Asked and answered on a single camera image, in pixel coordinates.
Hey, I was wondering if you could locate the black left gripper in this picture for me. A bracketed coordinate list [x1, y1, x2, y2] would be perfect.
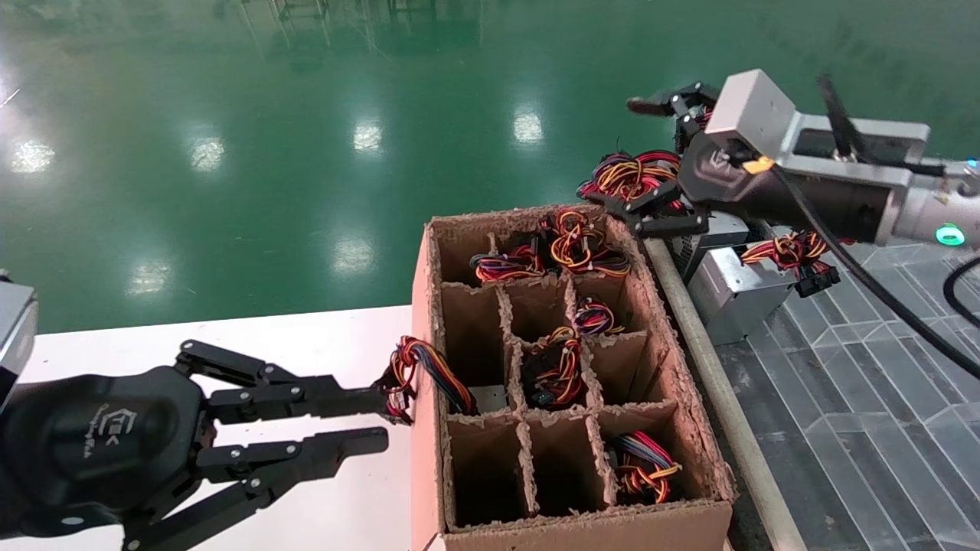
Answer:
[0, 339, 393, 536]

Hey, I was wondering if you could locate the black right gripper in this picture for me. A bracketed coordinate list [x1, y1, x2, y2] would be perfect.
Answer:
[603, 80, 889, 242]

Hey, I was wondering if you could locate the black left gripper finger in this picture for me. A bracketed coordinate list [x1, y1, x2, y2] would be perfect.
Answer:
[122, 427, 390, 551]

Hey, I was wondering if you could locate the cardboard box with dividers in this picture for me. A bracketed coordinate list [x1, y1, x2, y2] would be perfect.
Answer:
[410, 203, 736, 551]

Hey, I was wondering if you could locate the transparent plastic compartment tray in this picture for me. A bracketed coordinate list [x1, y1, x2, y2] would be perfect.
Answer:
[720, 241, 980, 551]

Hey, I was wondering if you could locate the silver power supply with cables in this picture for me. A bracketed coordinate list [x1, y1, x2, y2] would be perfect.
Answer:
[576, 149, 753, 282]
[689, 230, 854, 345]

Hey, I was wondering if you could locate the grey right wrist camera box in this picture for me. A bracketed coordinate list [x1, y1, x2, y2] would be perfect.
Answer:
[704, 69, 801, 163]

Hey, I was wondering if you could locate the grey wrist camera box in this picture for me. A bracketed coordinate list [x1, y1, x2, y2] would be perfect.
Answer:
[0, 279, 38, 406]
[704, 69, 801, 163]

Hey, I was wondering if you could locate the wire bundle over box side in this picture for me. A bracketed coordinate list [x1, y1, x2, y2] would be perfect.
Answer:
[381, 335, 511, 425]

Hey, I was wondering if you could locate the black cable tie strap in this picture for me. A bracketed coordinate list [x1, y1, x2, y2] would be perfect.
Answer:
[818, 74, 866, 158]

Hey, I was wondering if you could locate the wire bundle middle right cell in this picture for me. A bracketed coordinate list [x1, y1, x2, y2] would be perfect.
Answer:
[574, 297, 617, 336]

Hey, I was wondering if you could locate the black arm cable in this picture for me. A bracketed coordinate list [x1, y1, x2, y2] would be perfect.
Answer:
[754, 157, 980, 360]

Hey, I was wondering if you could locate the wire bundle in centre cell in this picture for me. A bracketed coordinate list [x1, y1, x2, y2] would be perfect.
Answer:
[524, 325, 590, 408]

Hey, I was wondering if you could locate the wire bundle in cell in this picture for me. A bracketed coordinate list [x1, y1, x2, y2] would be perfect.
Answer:
[524, 325, 590, 408]
[609, 432, 681, 506]

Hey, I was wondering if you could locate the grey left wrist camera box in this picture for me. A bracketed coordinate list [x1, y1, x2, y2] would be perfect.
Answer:
[0, 279, 38, 406]

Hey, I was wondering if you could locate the wire bundle in front cell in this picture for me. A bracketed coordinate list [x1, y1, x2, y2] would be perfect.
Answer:
[609, 432, 681, 506]

